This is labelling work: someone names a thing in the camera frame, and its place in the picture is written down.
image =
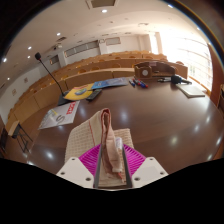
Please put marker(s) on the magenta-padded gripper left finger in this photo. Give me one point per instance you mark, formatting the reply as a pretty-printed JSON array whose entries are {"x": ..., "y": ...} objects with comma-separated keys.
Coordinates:
[{"x": 75, "y": 171}]

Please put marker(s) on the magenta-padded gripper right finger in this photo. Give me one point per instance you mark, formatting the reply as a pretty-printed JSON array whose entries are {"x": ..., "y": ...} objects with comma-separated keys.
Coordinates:
[{"x": 148, "y": 170}]

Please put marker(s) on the beige waffle-weave towel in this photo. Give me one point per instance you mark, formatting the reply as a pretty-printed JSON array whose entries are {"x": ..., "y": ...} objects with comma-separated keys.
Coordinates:
[{"x": 108, "y": 146}]

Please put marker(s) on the white printed poster sheet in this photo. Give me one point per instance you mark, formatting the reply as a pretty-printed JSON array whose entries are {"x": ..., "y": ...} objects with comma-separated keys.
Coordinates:
[{"x": 61, "y": 115}]

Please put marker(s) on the small wooden-top side desk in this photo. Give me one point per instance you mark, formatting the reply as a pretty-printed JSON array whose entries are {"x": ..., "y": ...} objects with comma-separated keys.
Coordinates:
[{"x": 20, "y": 133}]

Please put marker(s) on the black remote control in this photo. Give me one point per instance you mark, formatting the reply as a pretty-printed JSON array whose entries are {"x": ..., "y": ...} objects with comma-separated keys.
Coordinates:
[{"x": 94, "y": 94}]

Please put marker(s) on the red marker pen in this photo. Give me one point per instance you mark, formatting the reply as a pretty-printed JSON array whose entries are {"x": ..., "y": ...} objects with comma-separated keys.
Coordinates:
[{"x": 140, "y": 83}]

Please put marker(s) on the blue marker pen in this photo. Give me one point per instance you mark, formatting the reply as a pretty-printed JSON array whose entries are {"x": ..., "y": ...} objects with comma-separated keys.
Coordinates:
[{"x": 132, "y": 83}]

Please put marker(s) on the grey flat notebook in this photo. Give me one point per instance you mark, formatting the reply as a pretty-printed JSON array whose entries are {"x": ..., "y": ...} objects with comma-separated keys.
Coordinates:
[{"x": 190, "y": 90}]

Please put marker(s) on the blue-grey folder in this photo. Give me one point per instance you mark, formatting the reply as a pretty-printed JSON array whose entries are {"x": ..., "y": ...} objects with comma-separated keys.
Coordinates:
[{"x": 111, "y": 82}]

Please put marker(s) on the black handheld device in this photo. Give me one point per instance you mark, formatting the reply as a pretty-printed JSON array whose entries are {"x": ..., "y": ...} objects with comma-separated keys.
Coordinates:
[{"x": 178, "y": 79}]

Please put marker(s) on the wooden auditorium seat rows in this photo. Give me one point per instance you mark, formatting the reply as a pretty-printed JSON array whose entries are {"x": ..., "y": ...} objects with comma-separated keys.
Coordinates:
[{"x": 83, "y": 75}]

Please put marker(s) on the black desk microphone stand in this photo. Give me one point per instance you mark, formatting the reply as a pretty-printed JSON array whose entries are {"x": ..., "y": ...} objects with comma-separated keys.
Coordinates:
[{"x": 53, "y": 76}]

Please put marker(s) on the ceiling projector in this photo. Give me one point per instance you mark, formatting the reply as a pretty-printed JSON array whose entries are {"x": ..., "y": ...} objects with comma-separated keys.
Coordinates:
[{"x": 58, "y": 46}]

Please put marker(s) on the recessed ceiling lights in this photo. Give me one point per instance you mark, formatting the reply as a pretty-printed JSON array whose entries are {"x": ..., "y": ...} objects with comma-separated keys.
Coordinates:
[{"x": 58, "y": 34}]

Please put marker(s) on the ceiling air vent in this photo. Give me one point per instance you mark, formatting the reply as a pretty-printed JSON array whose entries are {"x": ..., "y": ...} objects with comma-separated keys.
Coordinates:
[{"x": 102, "y": 2}]

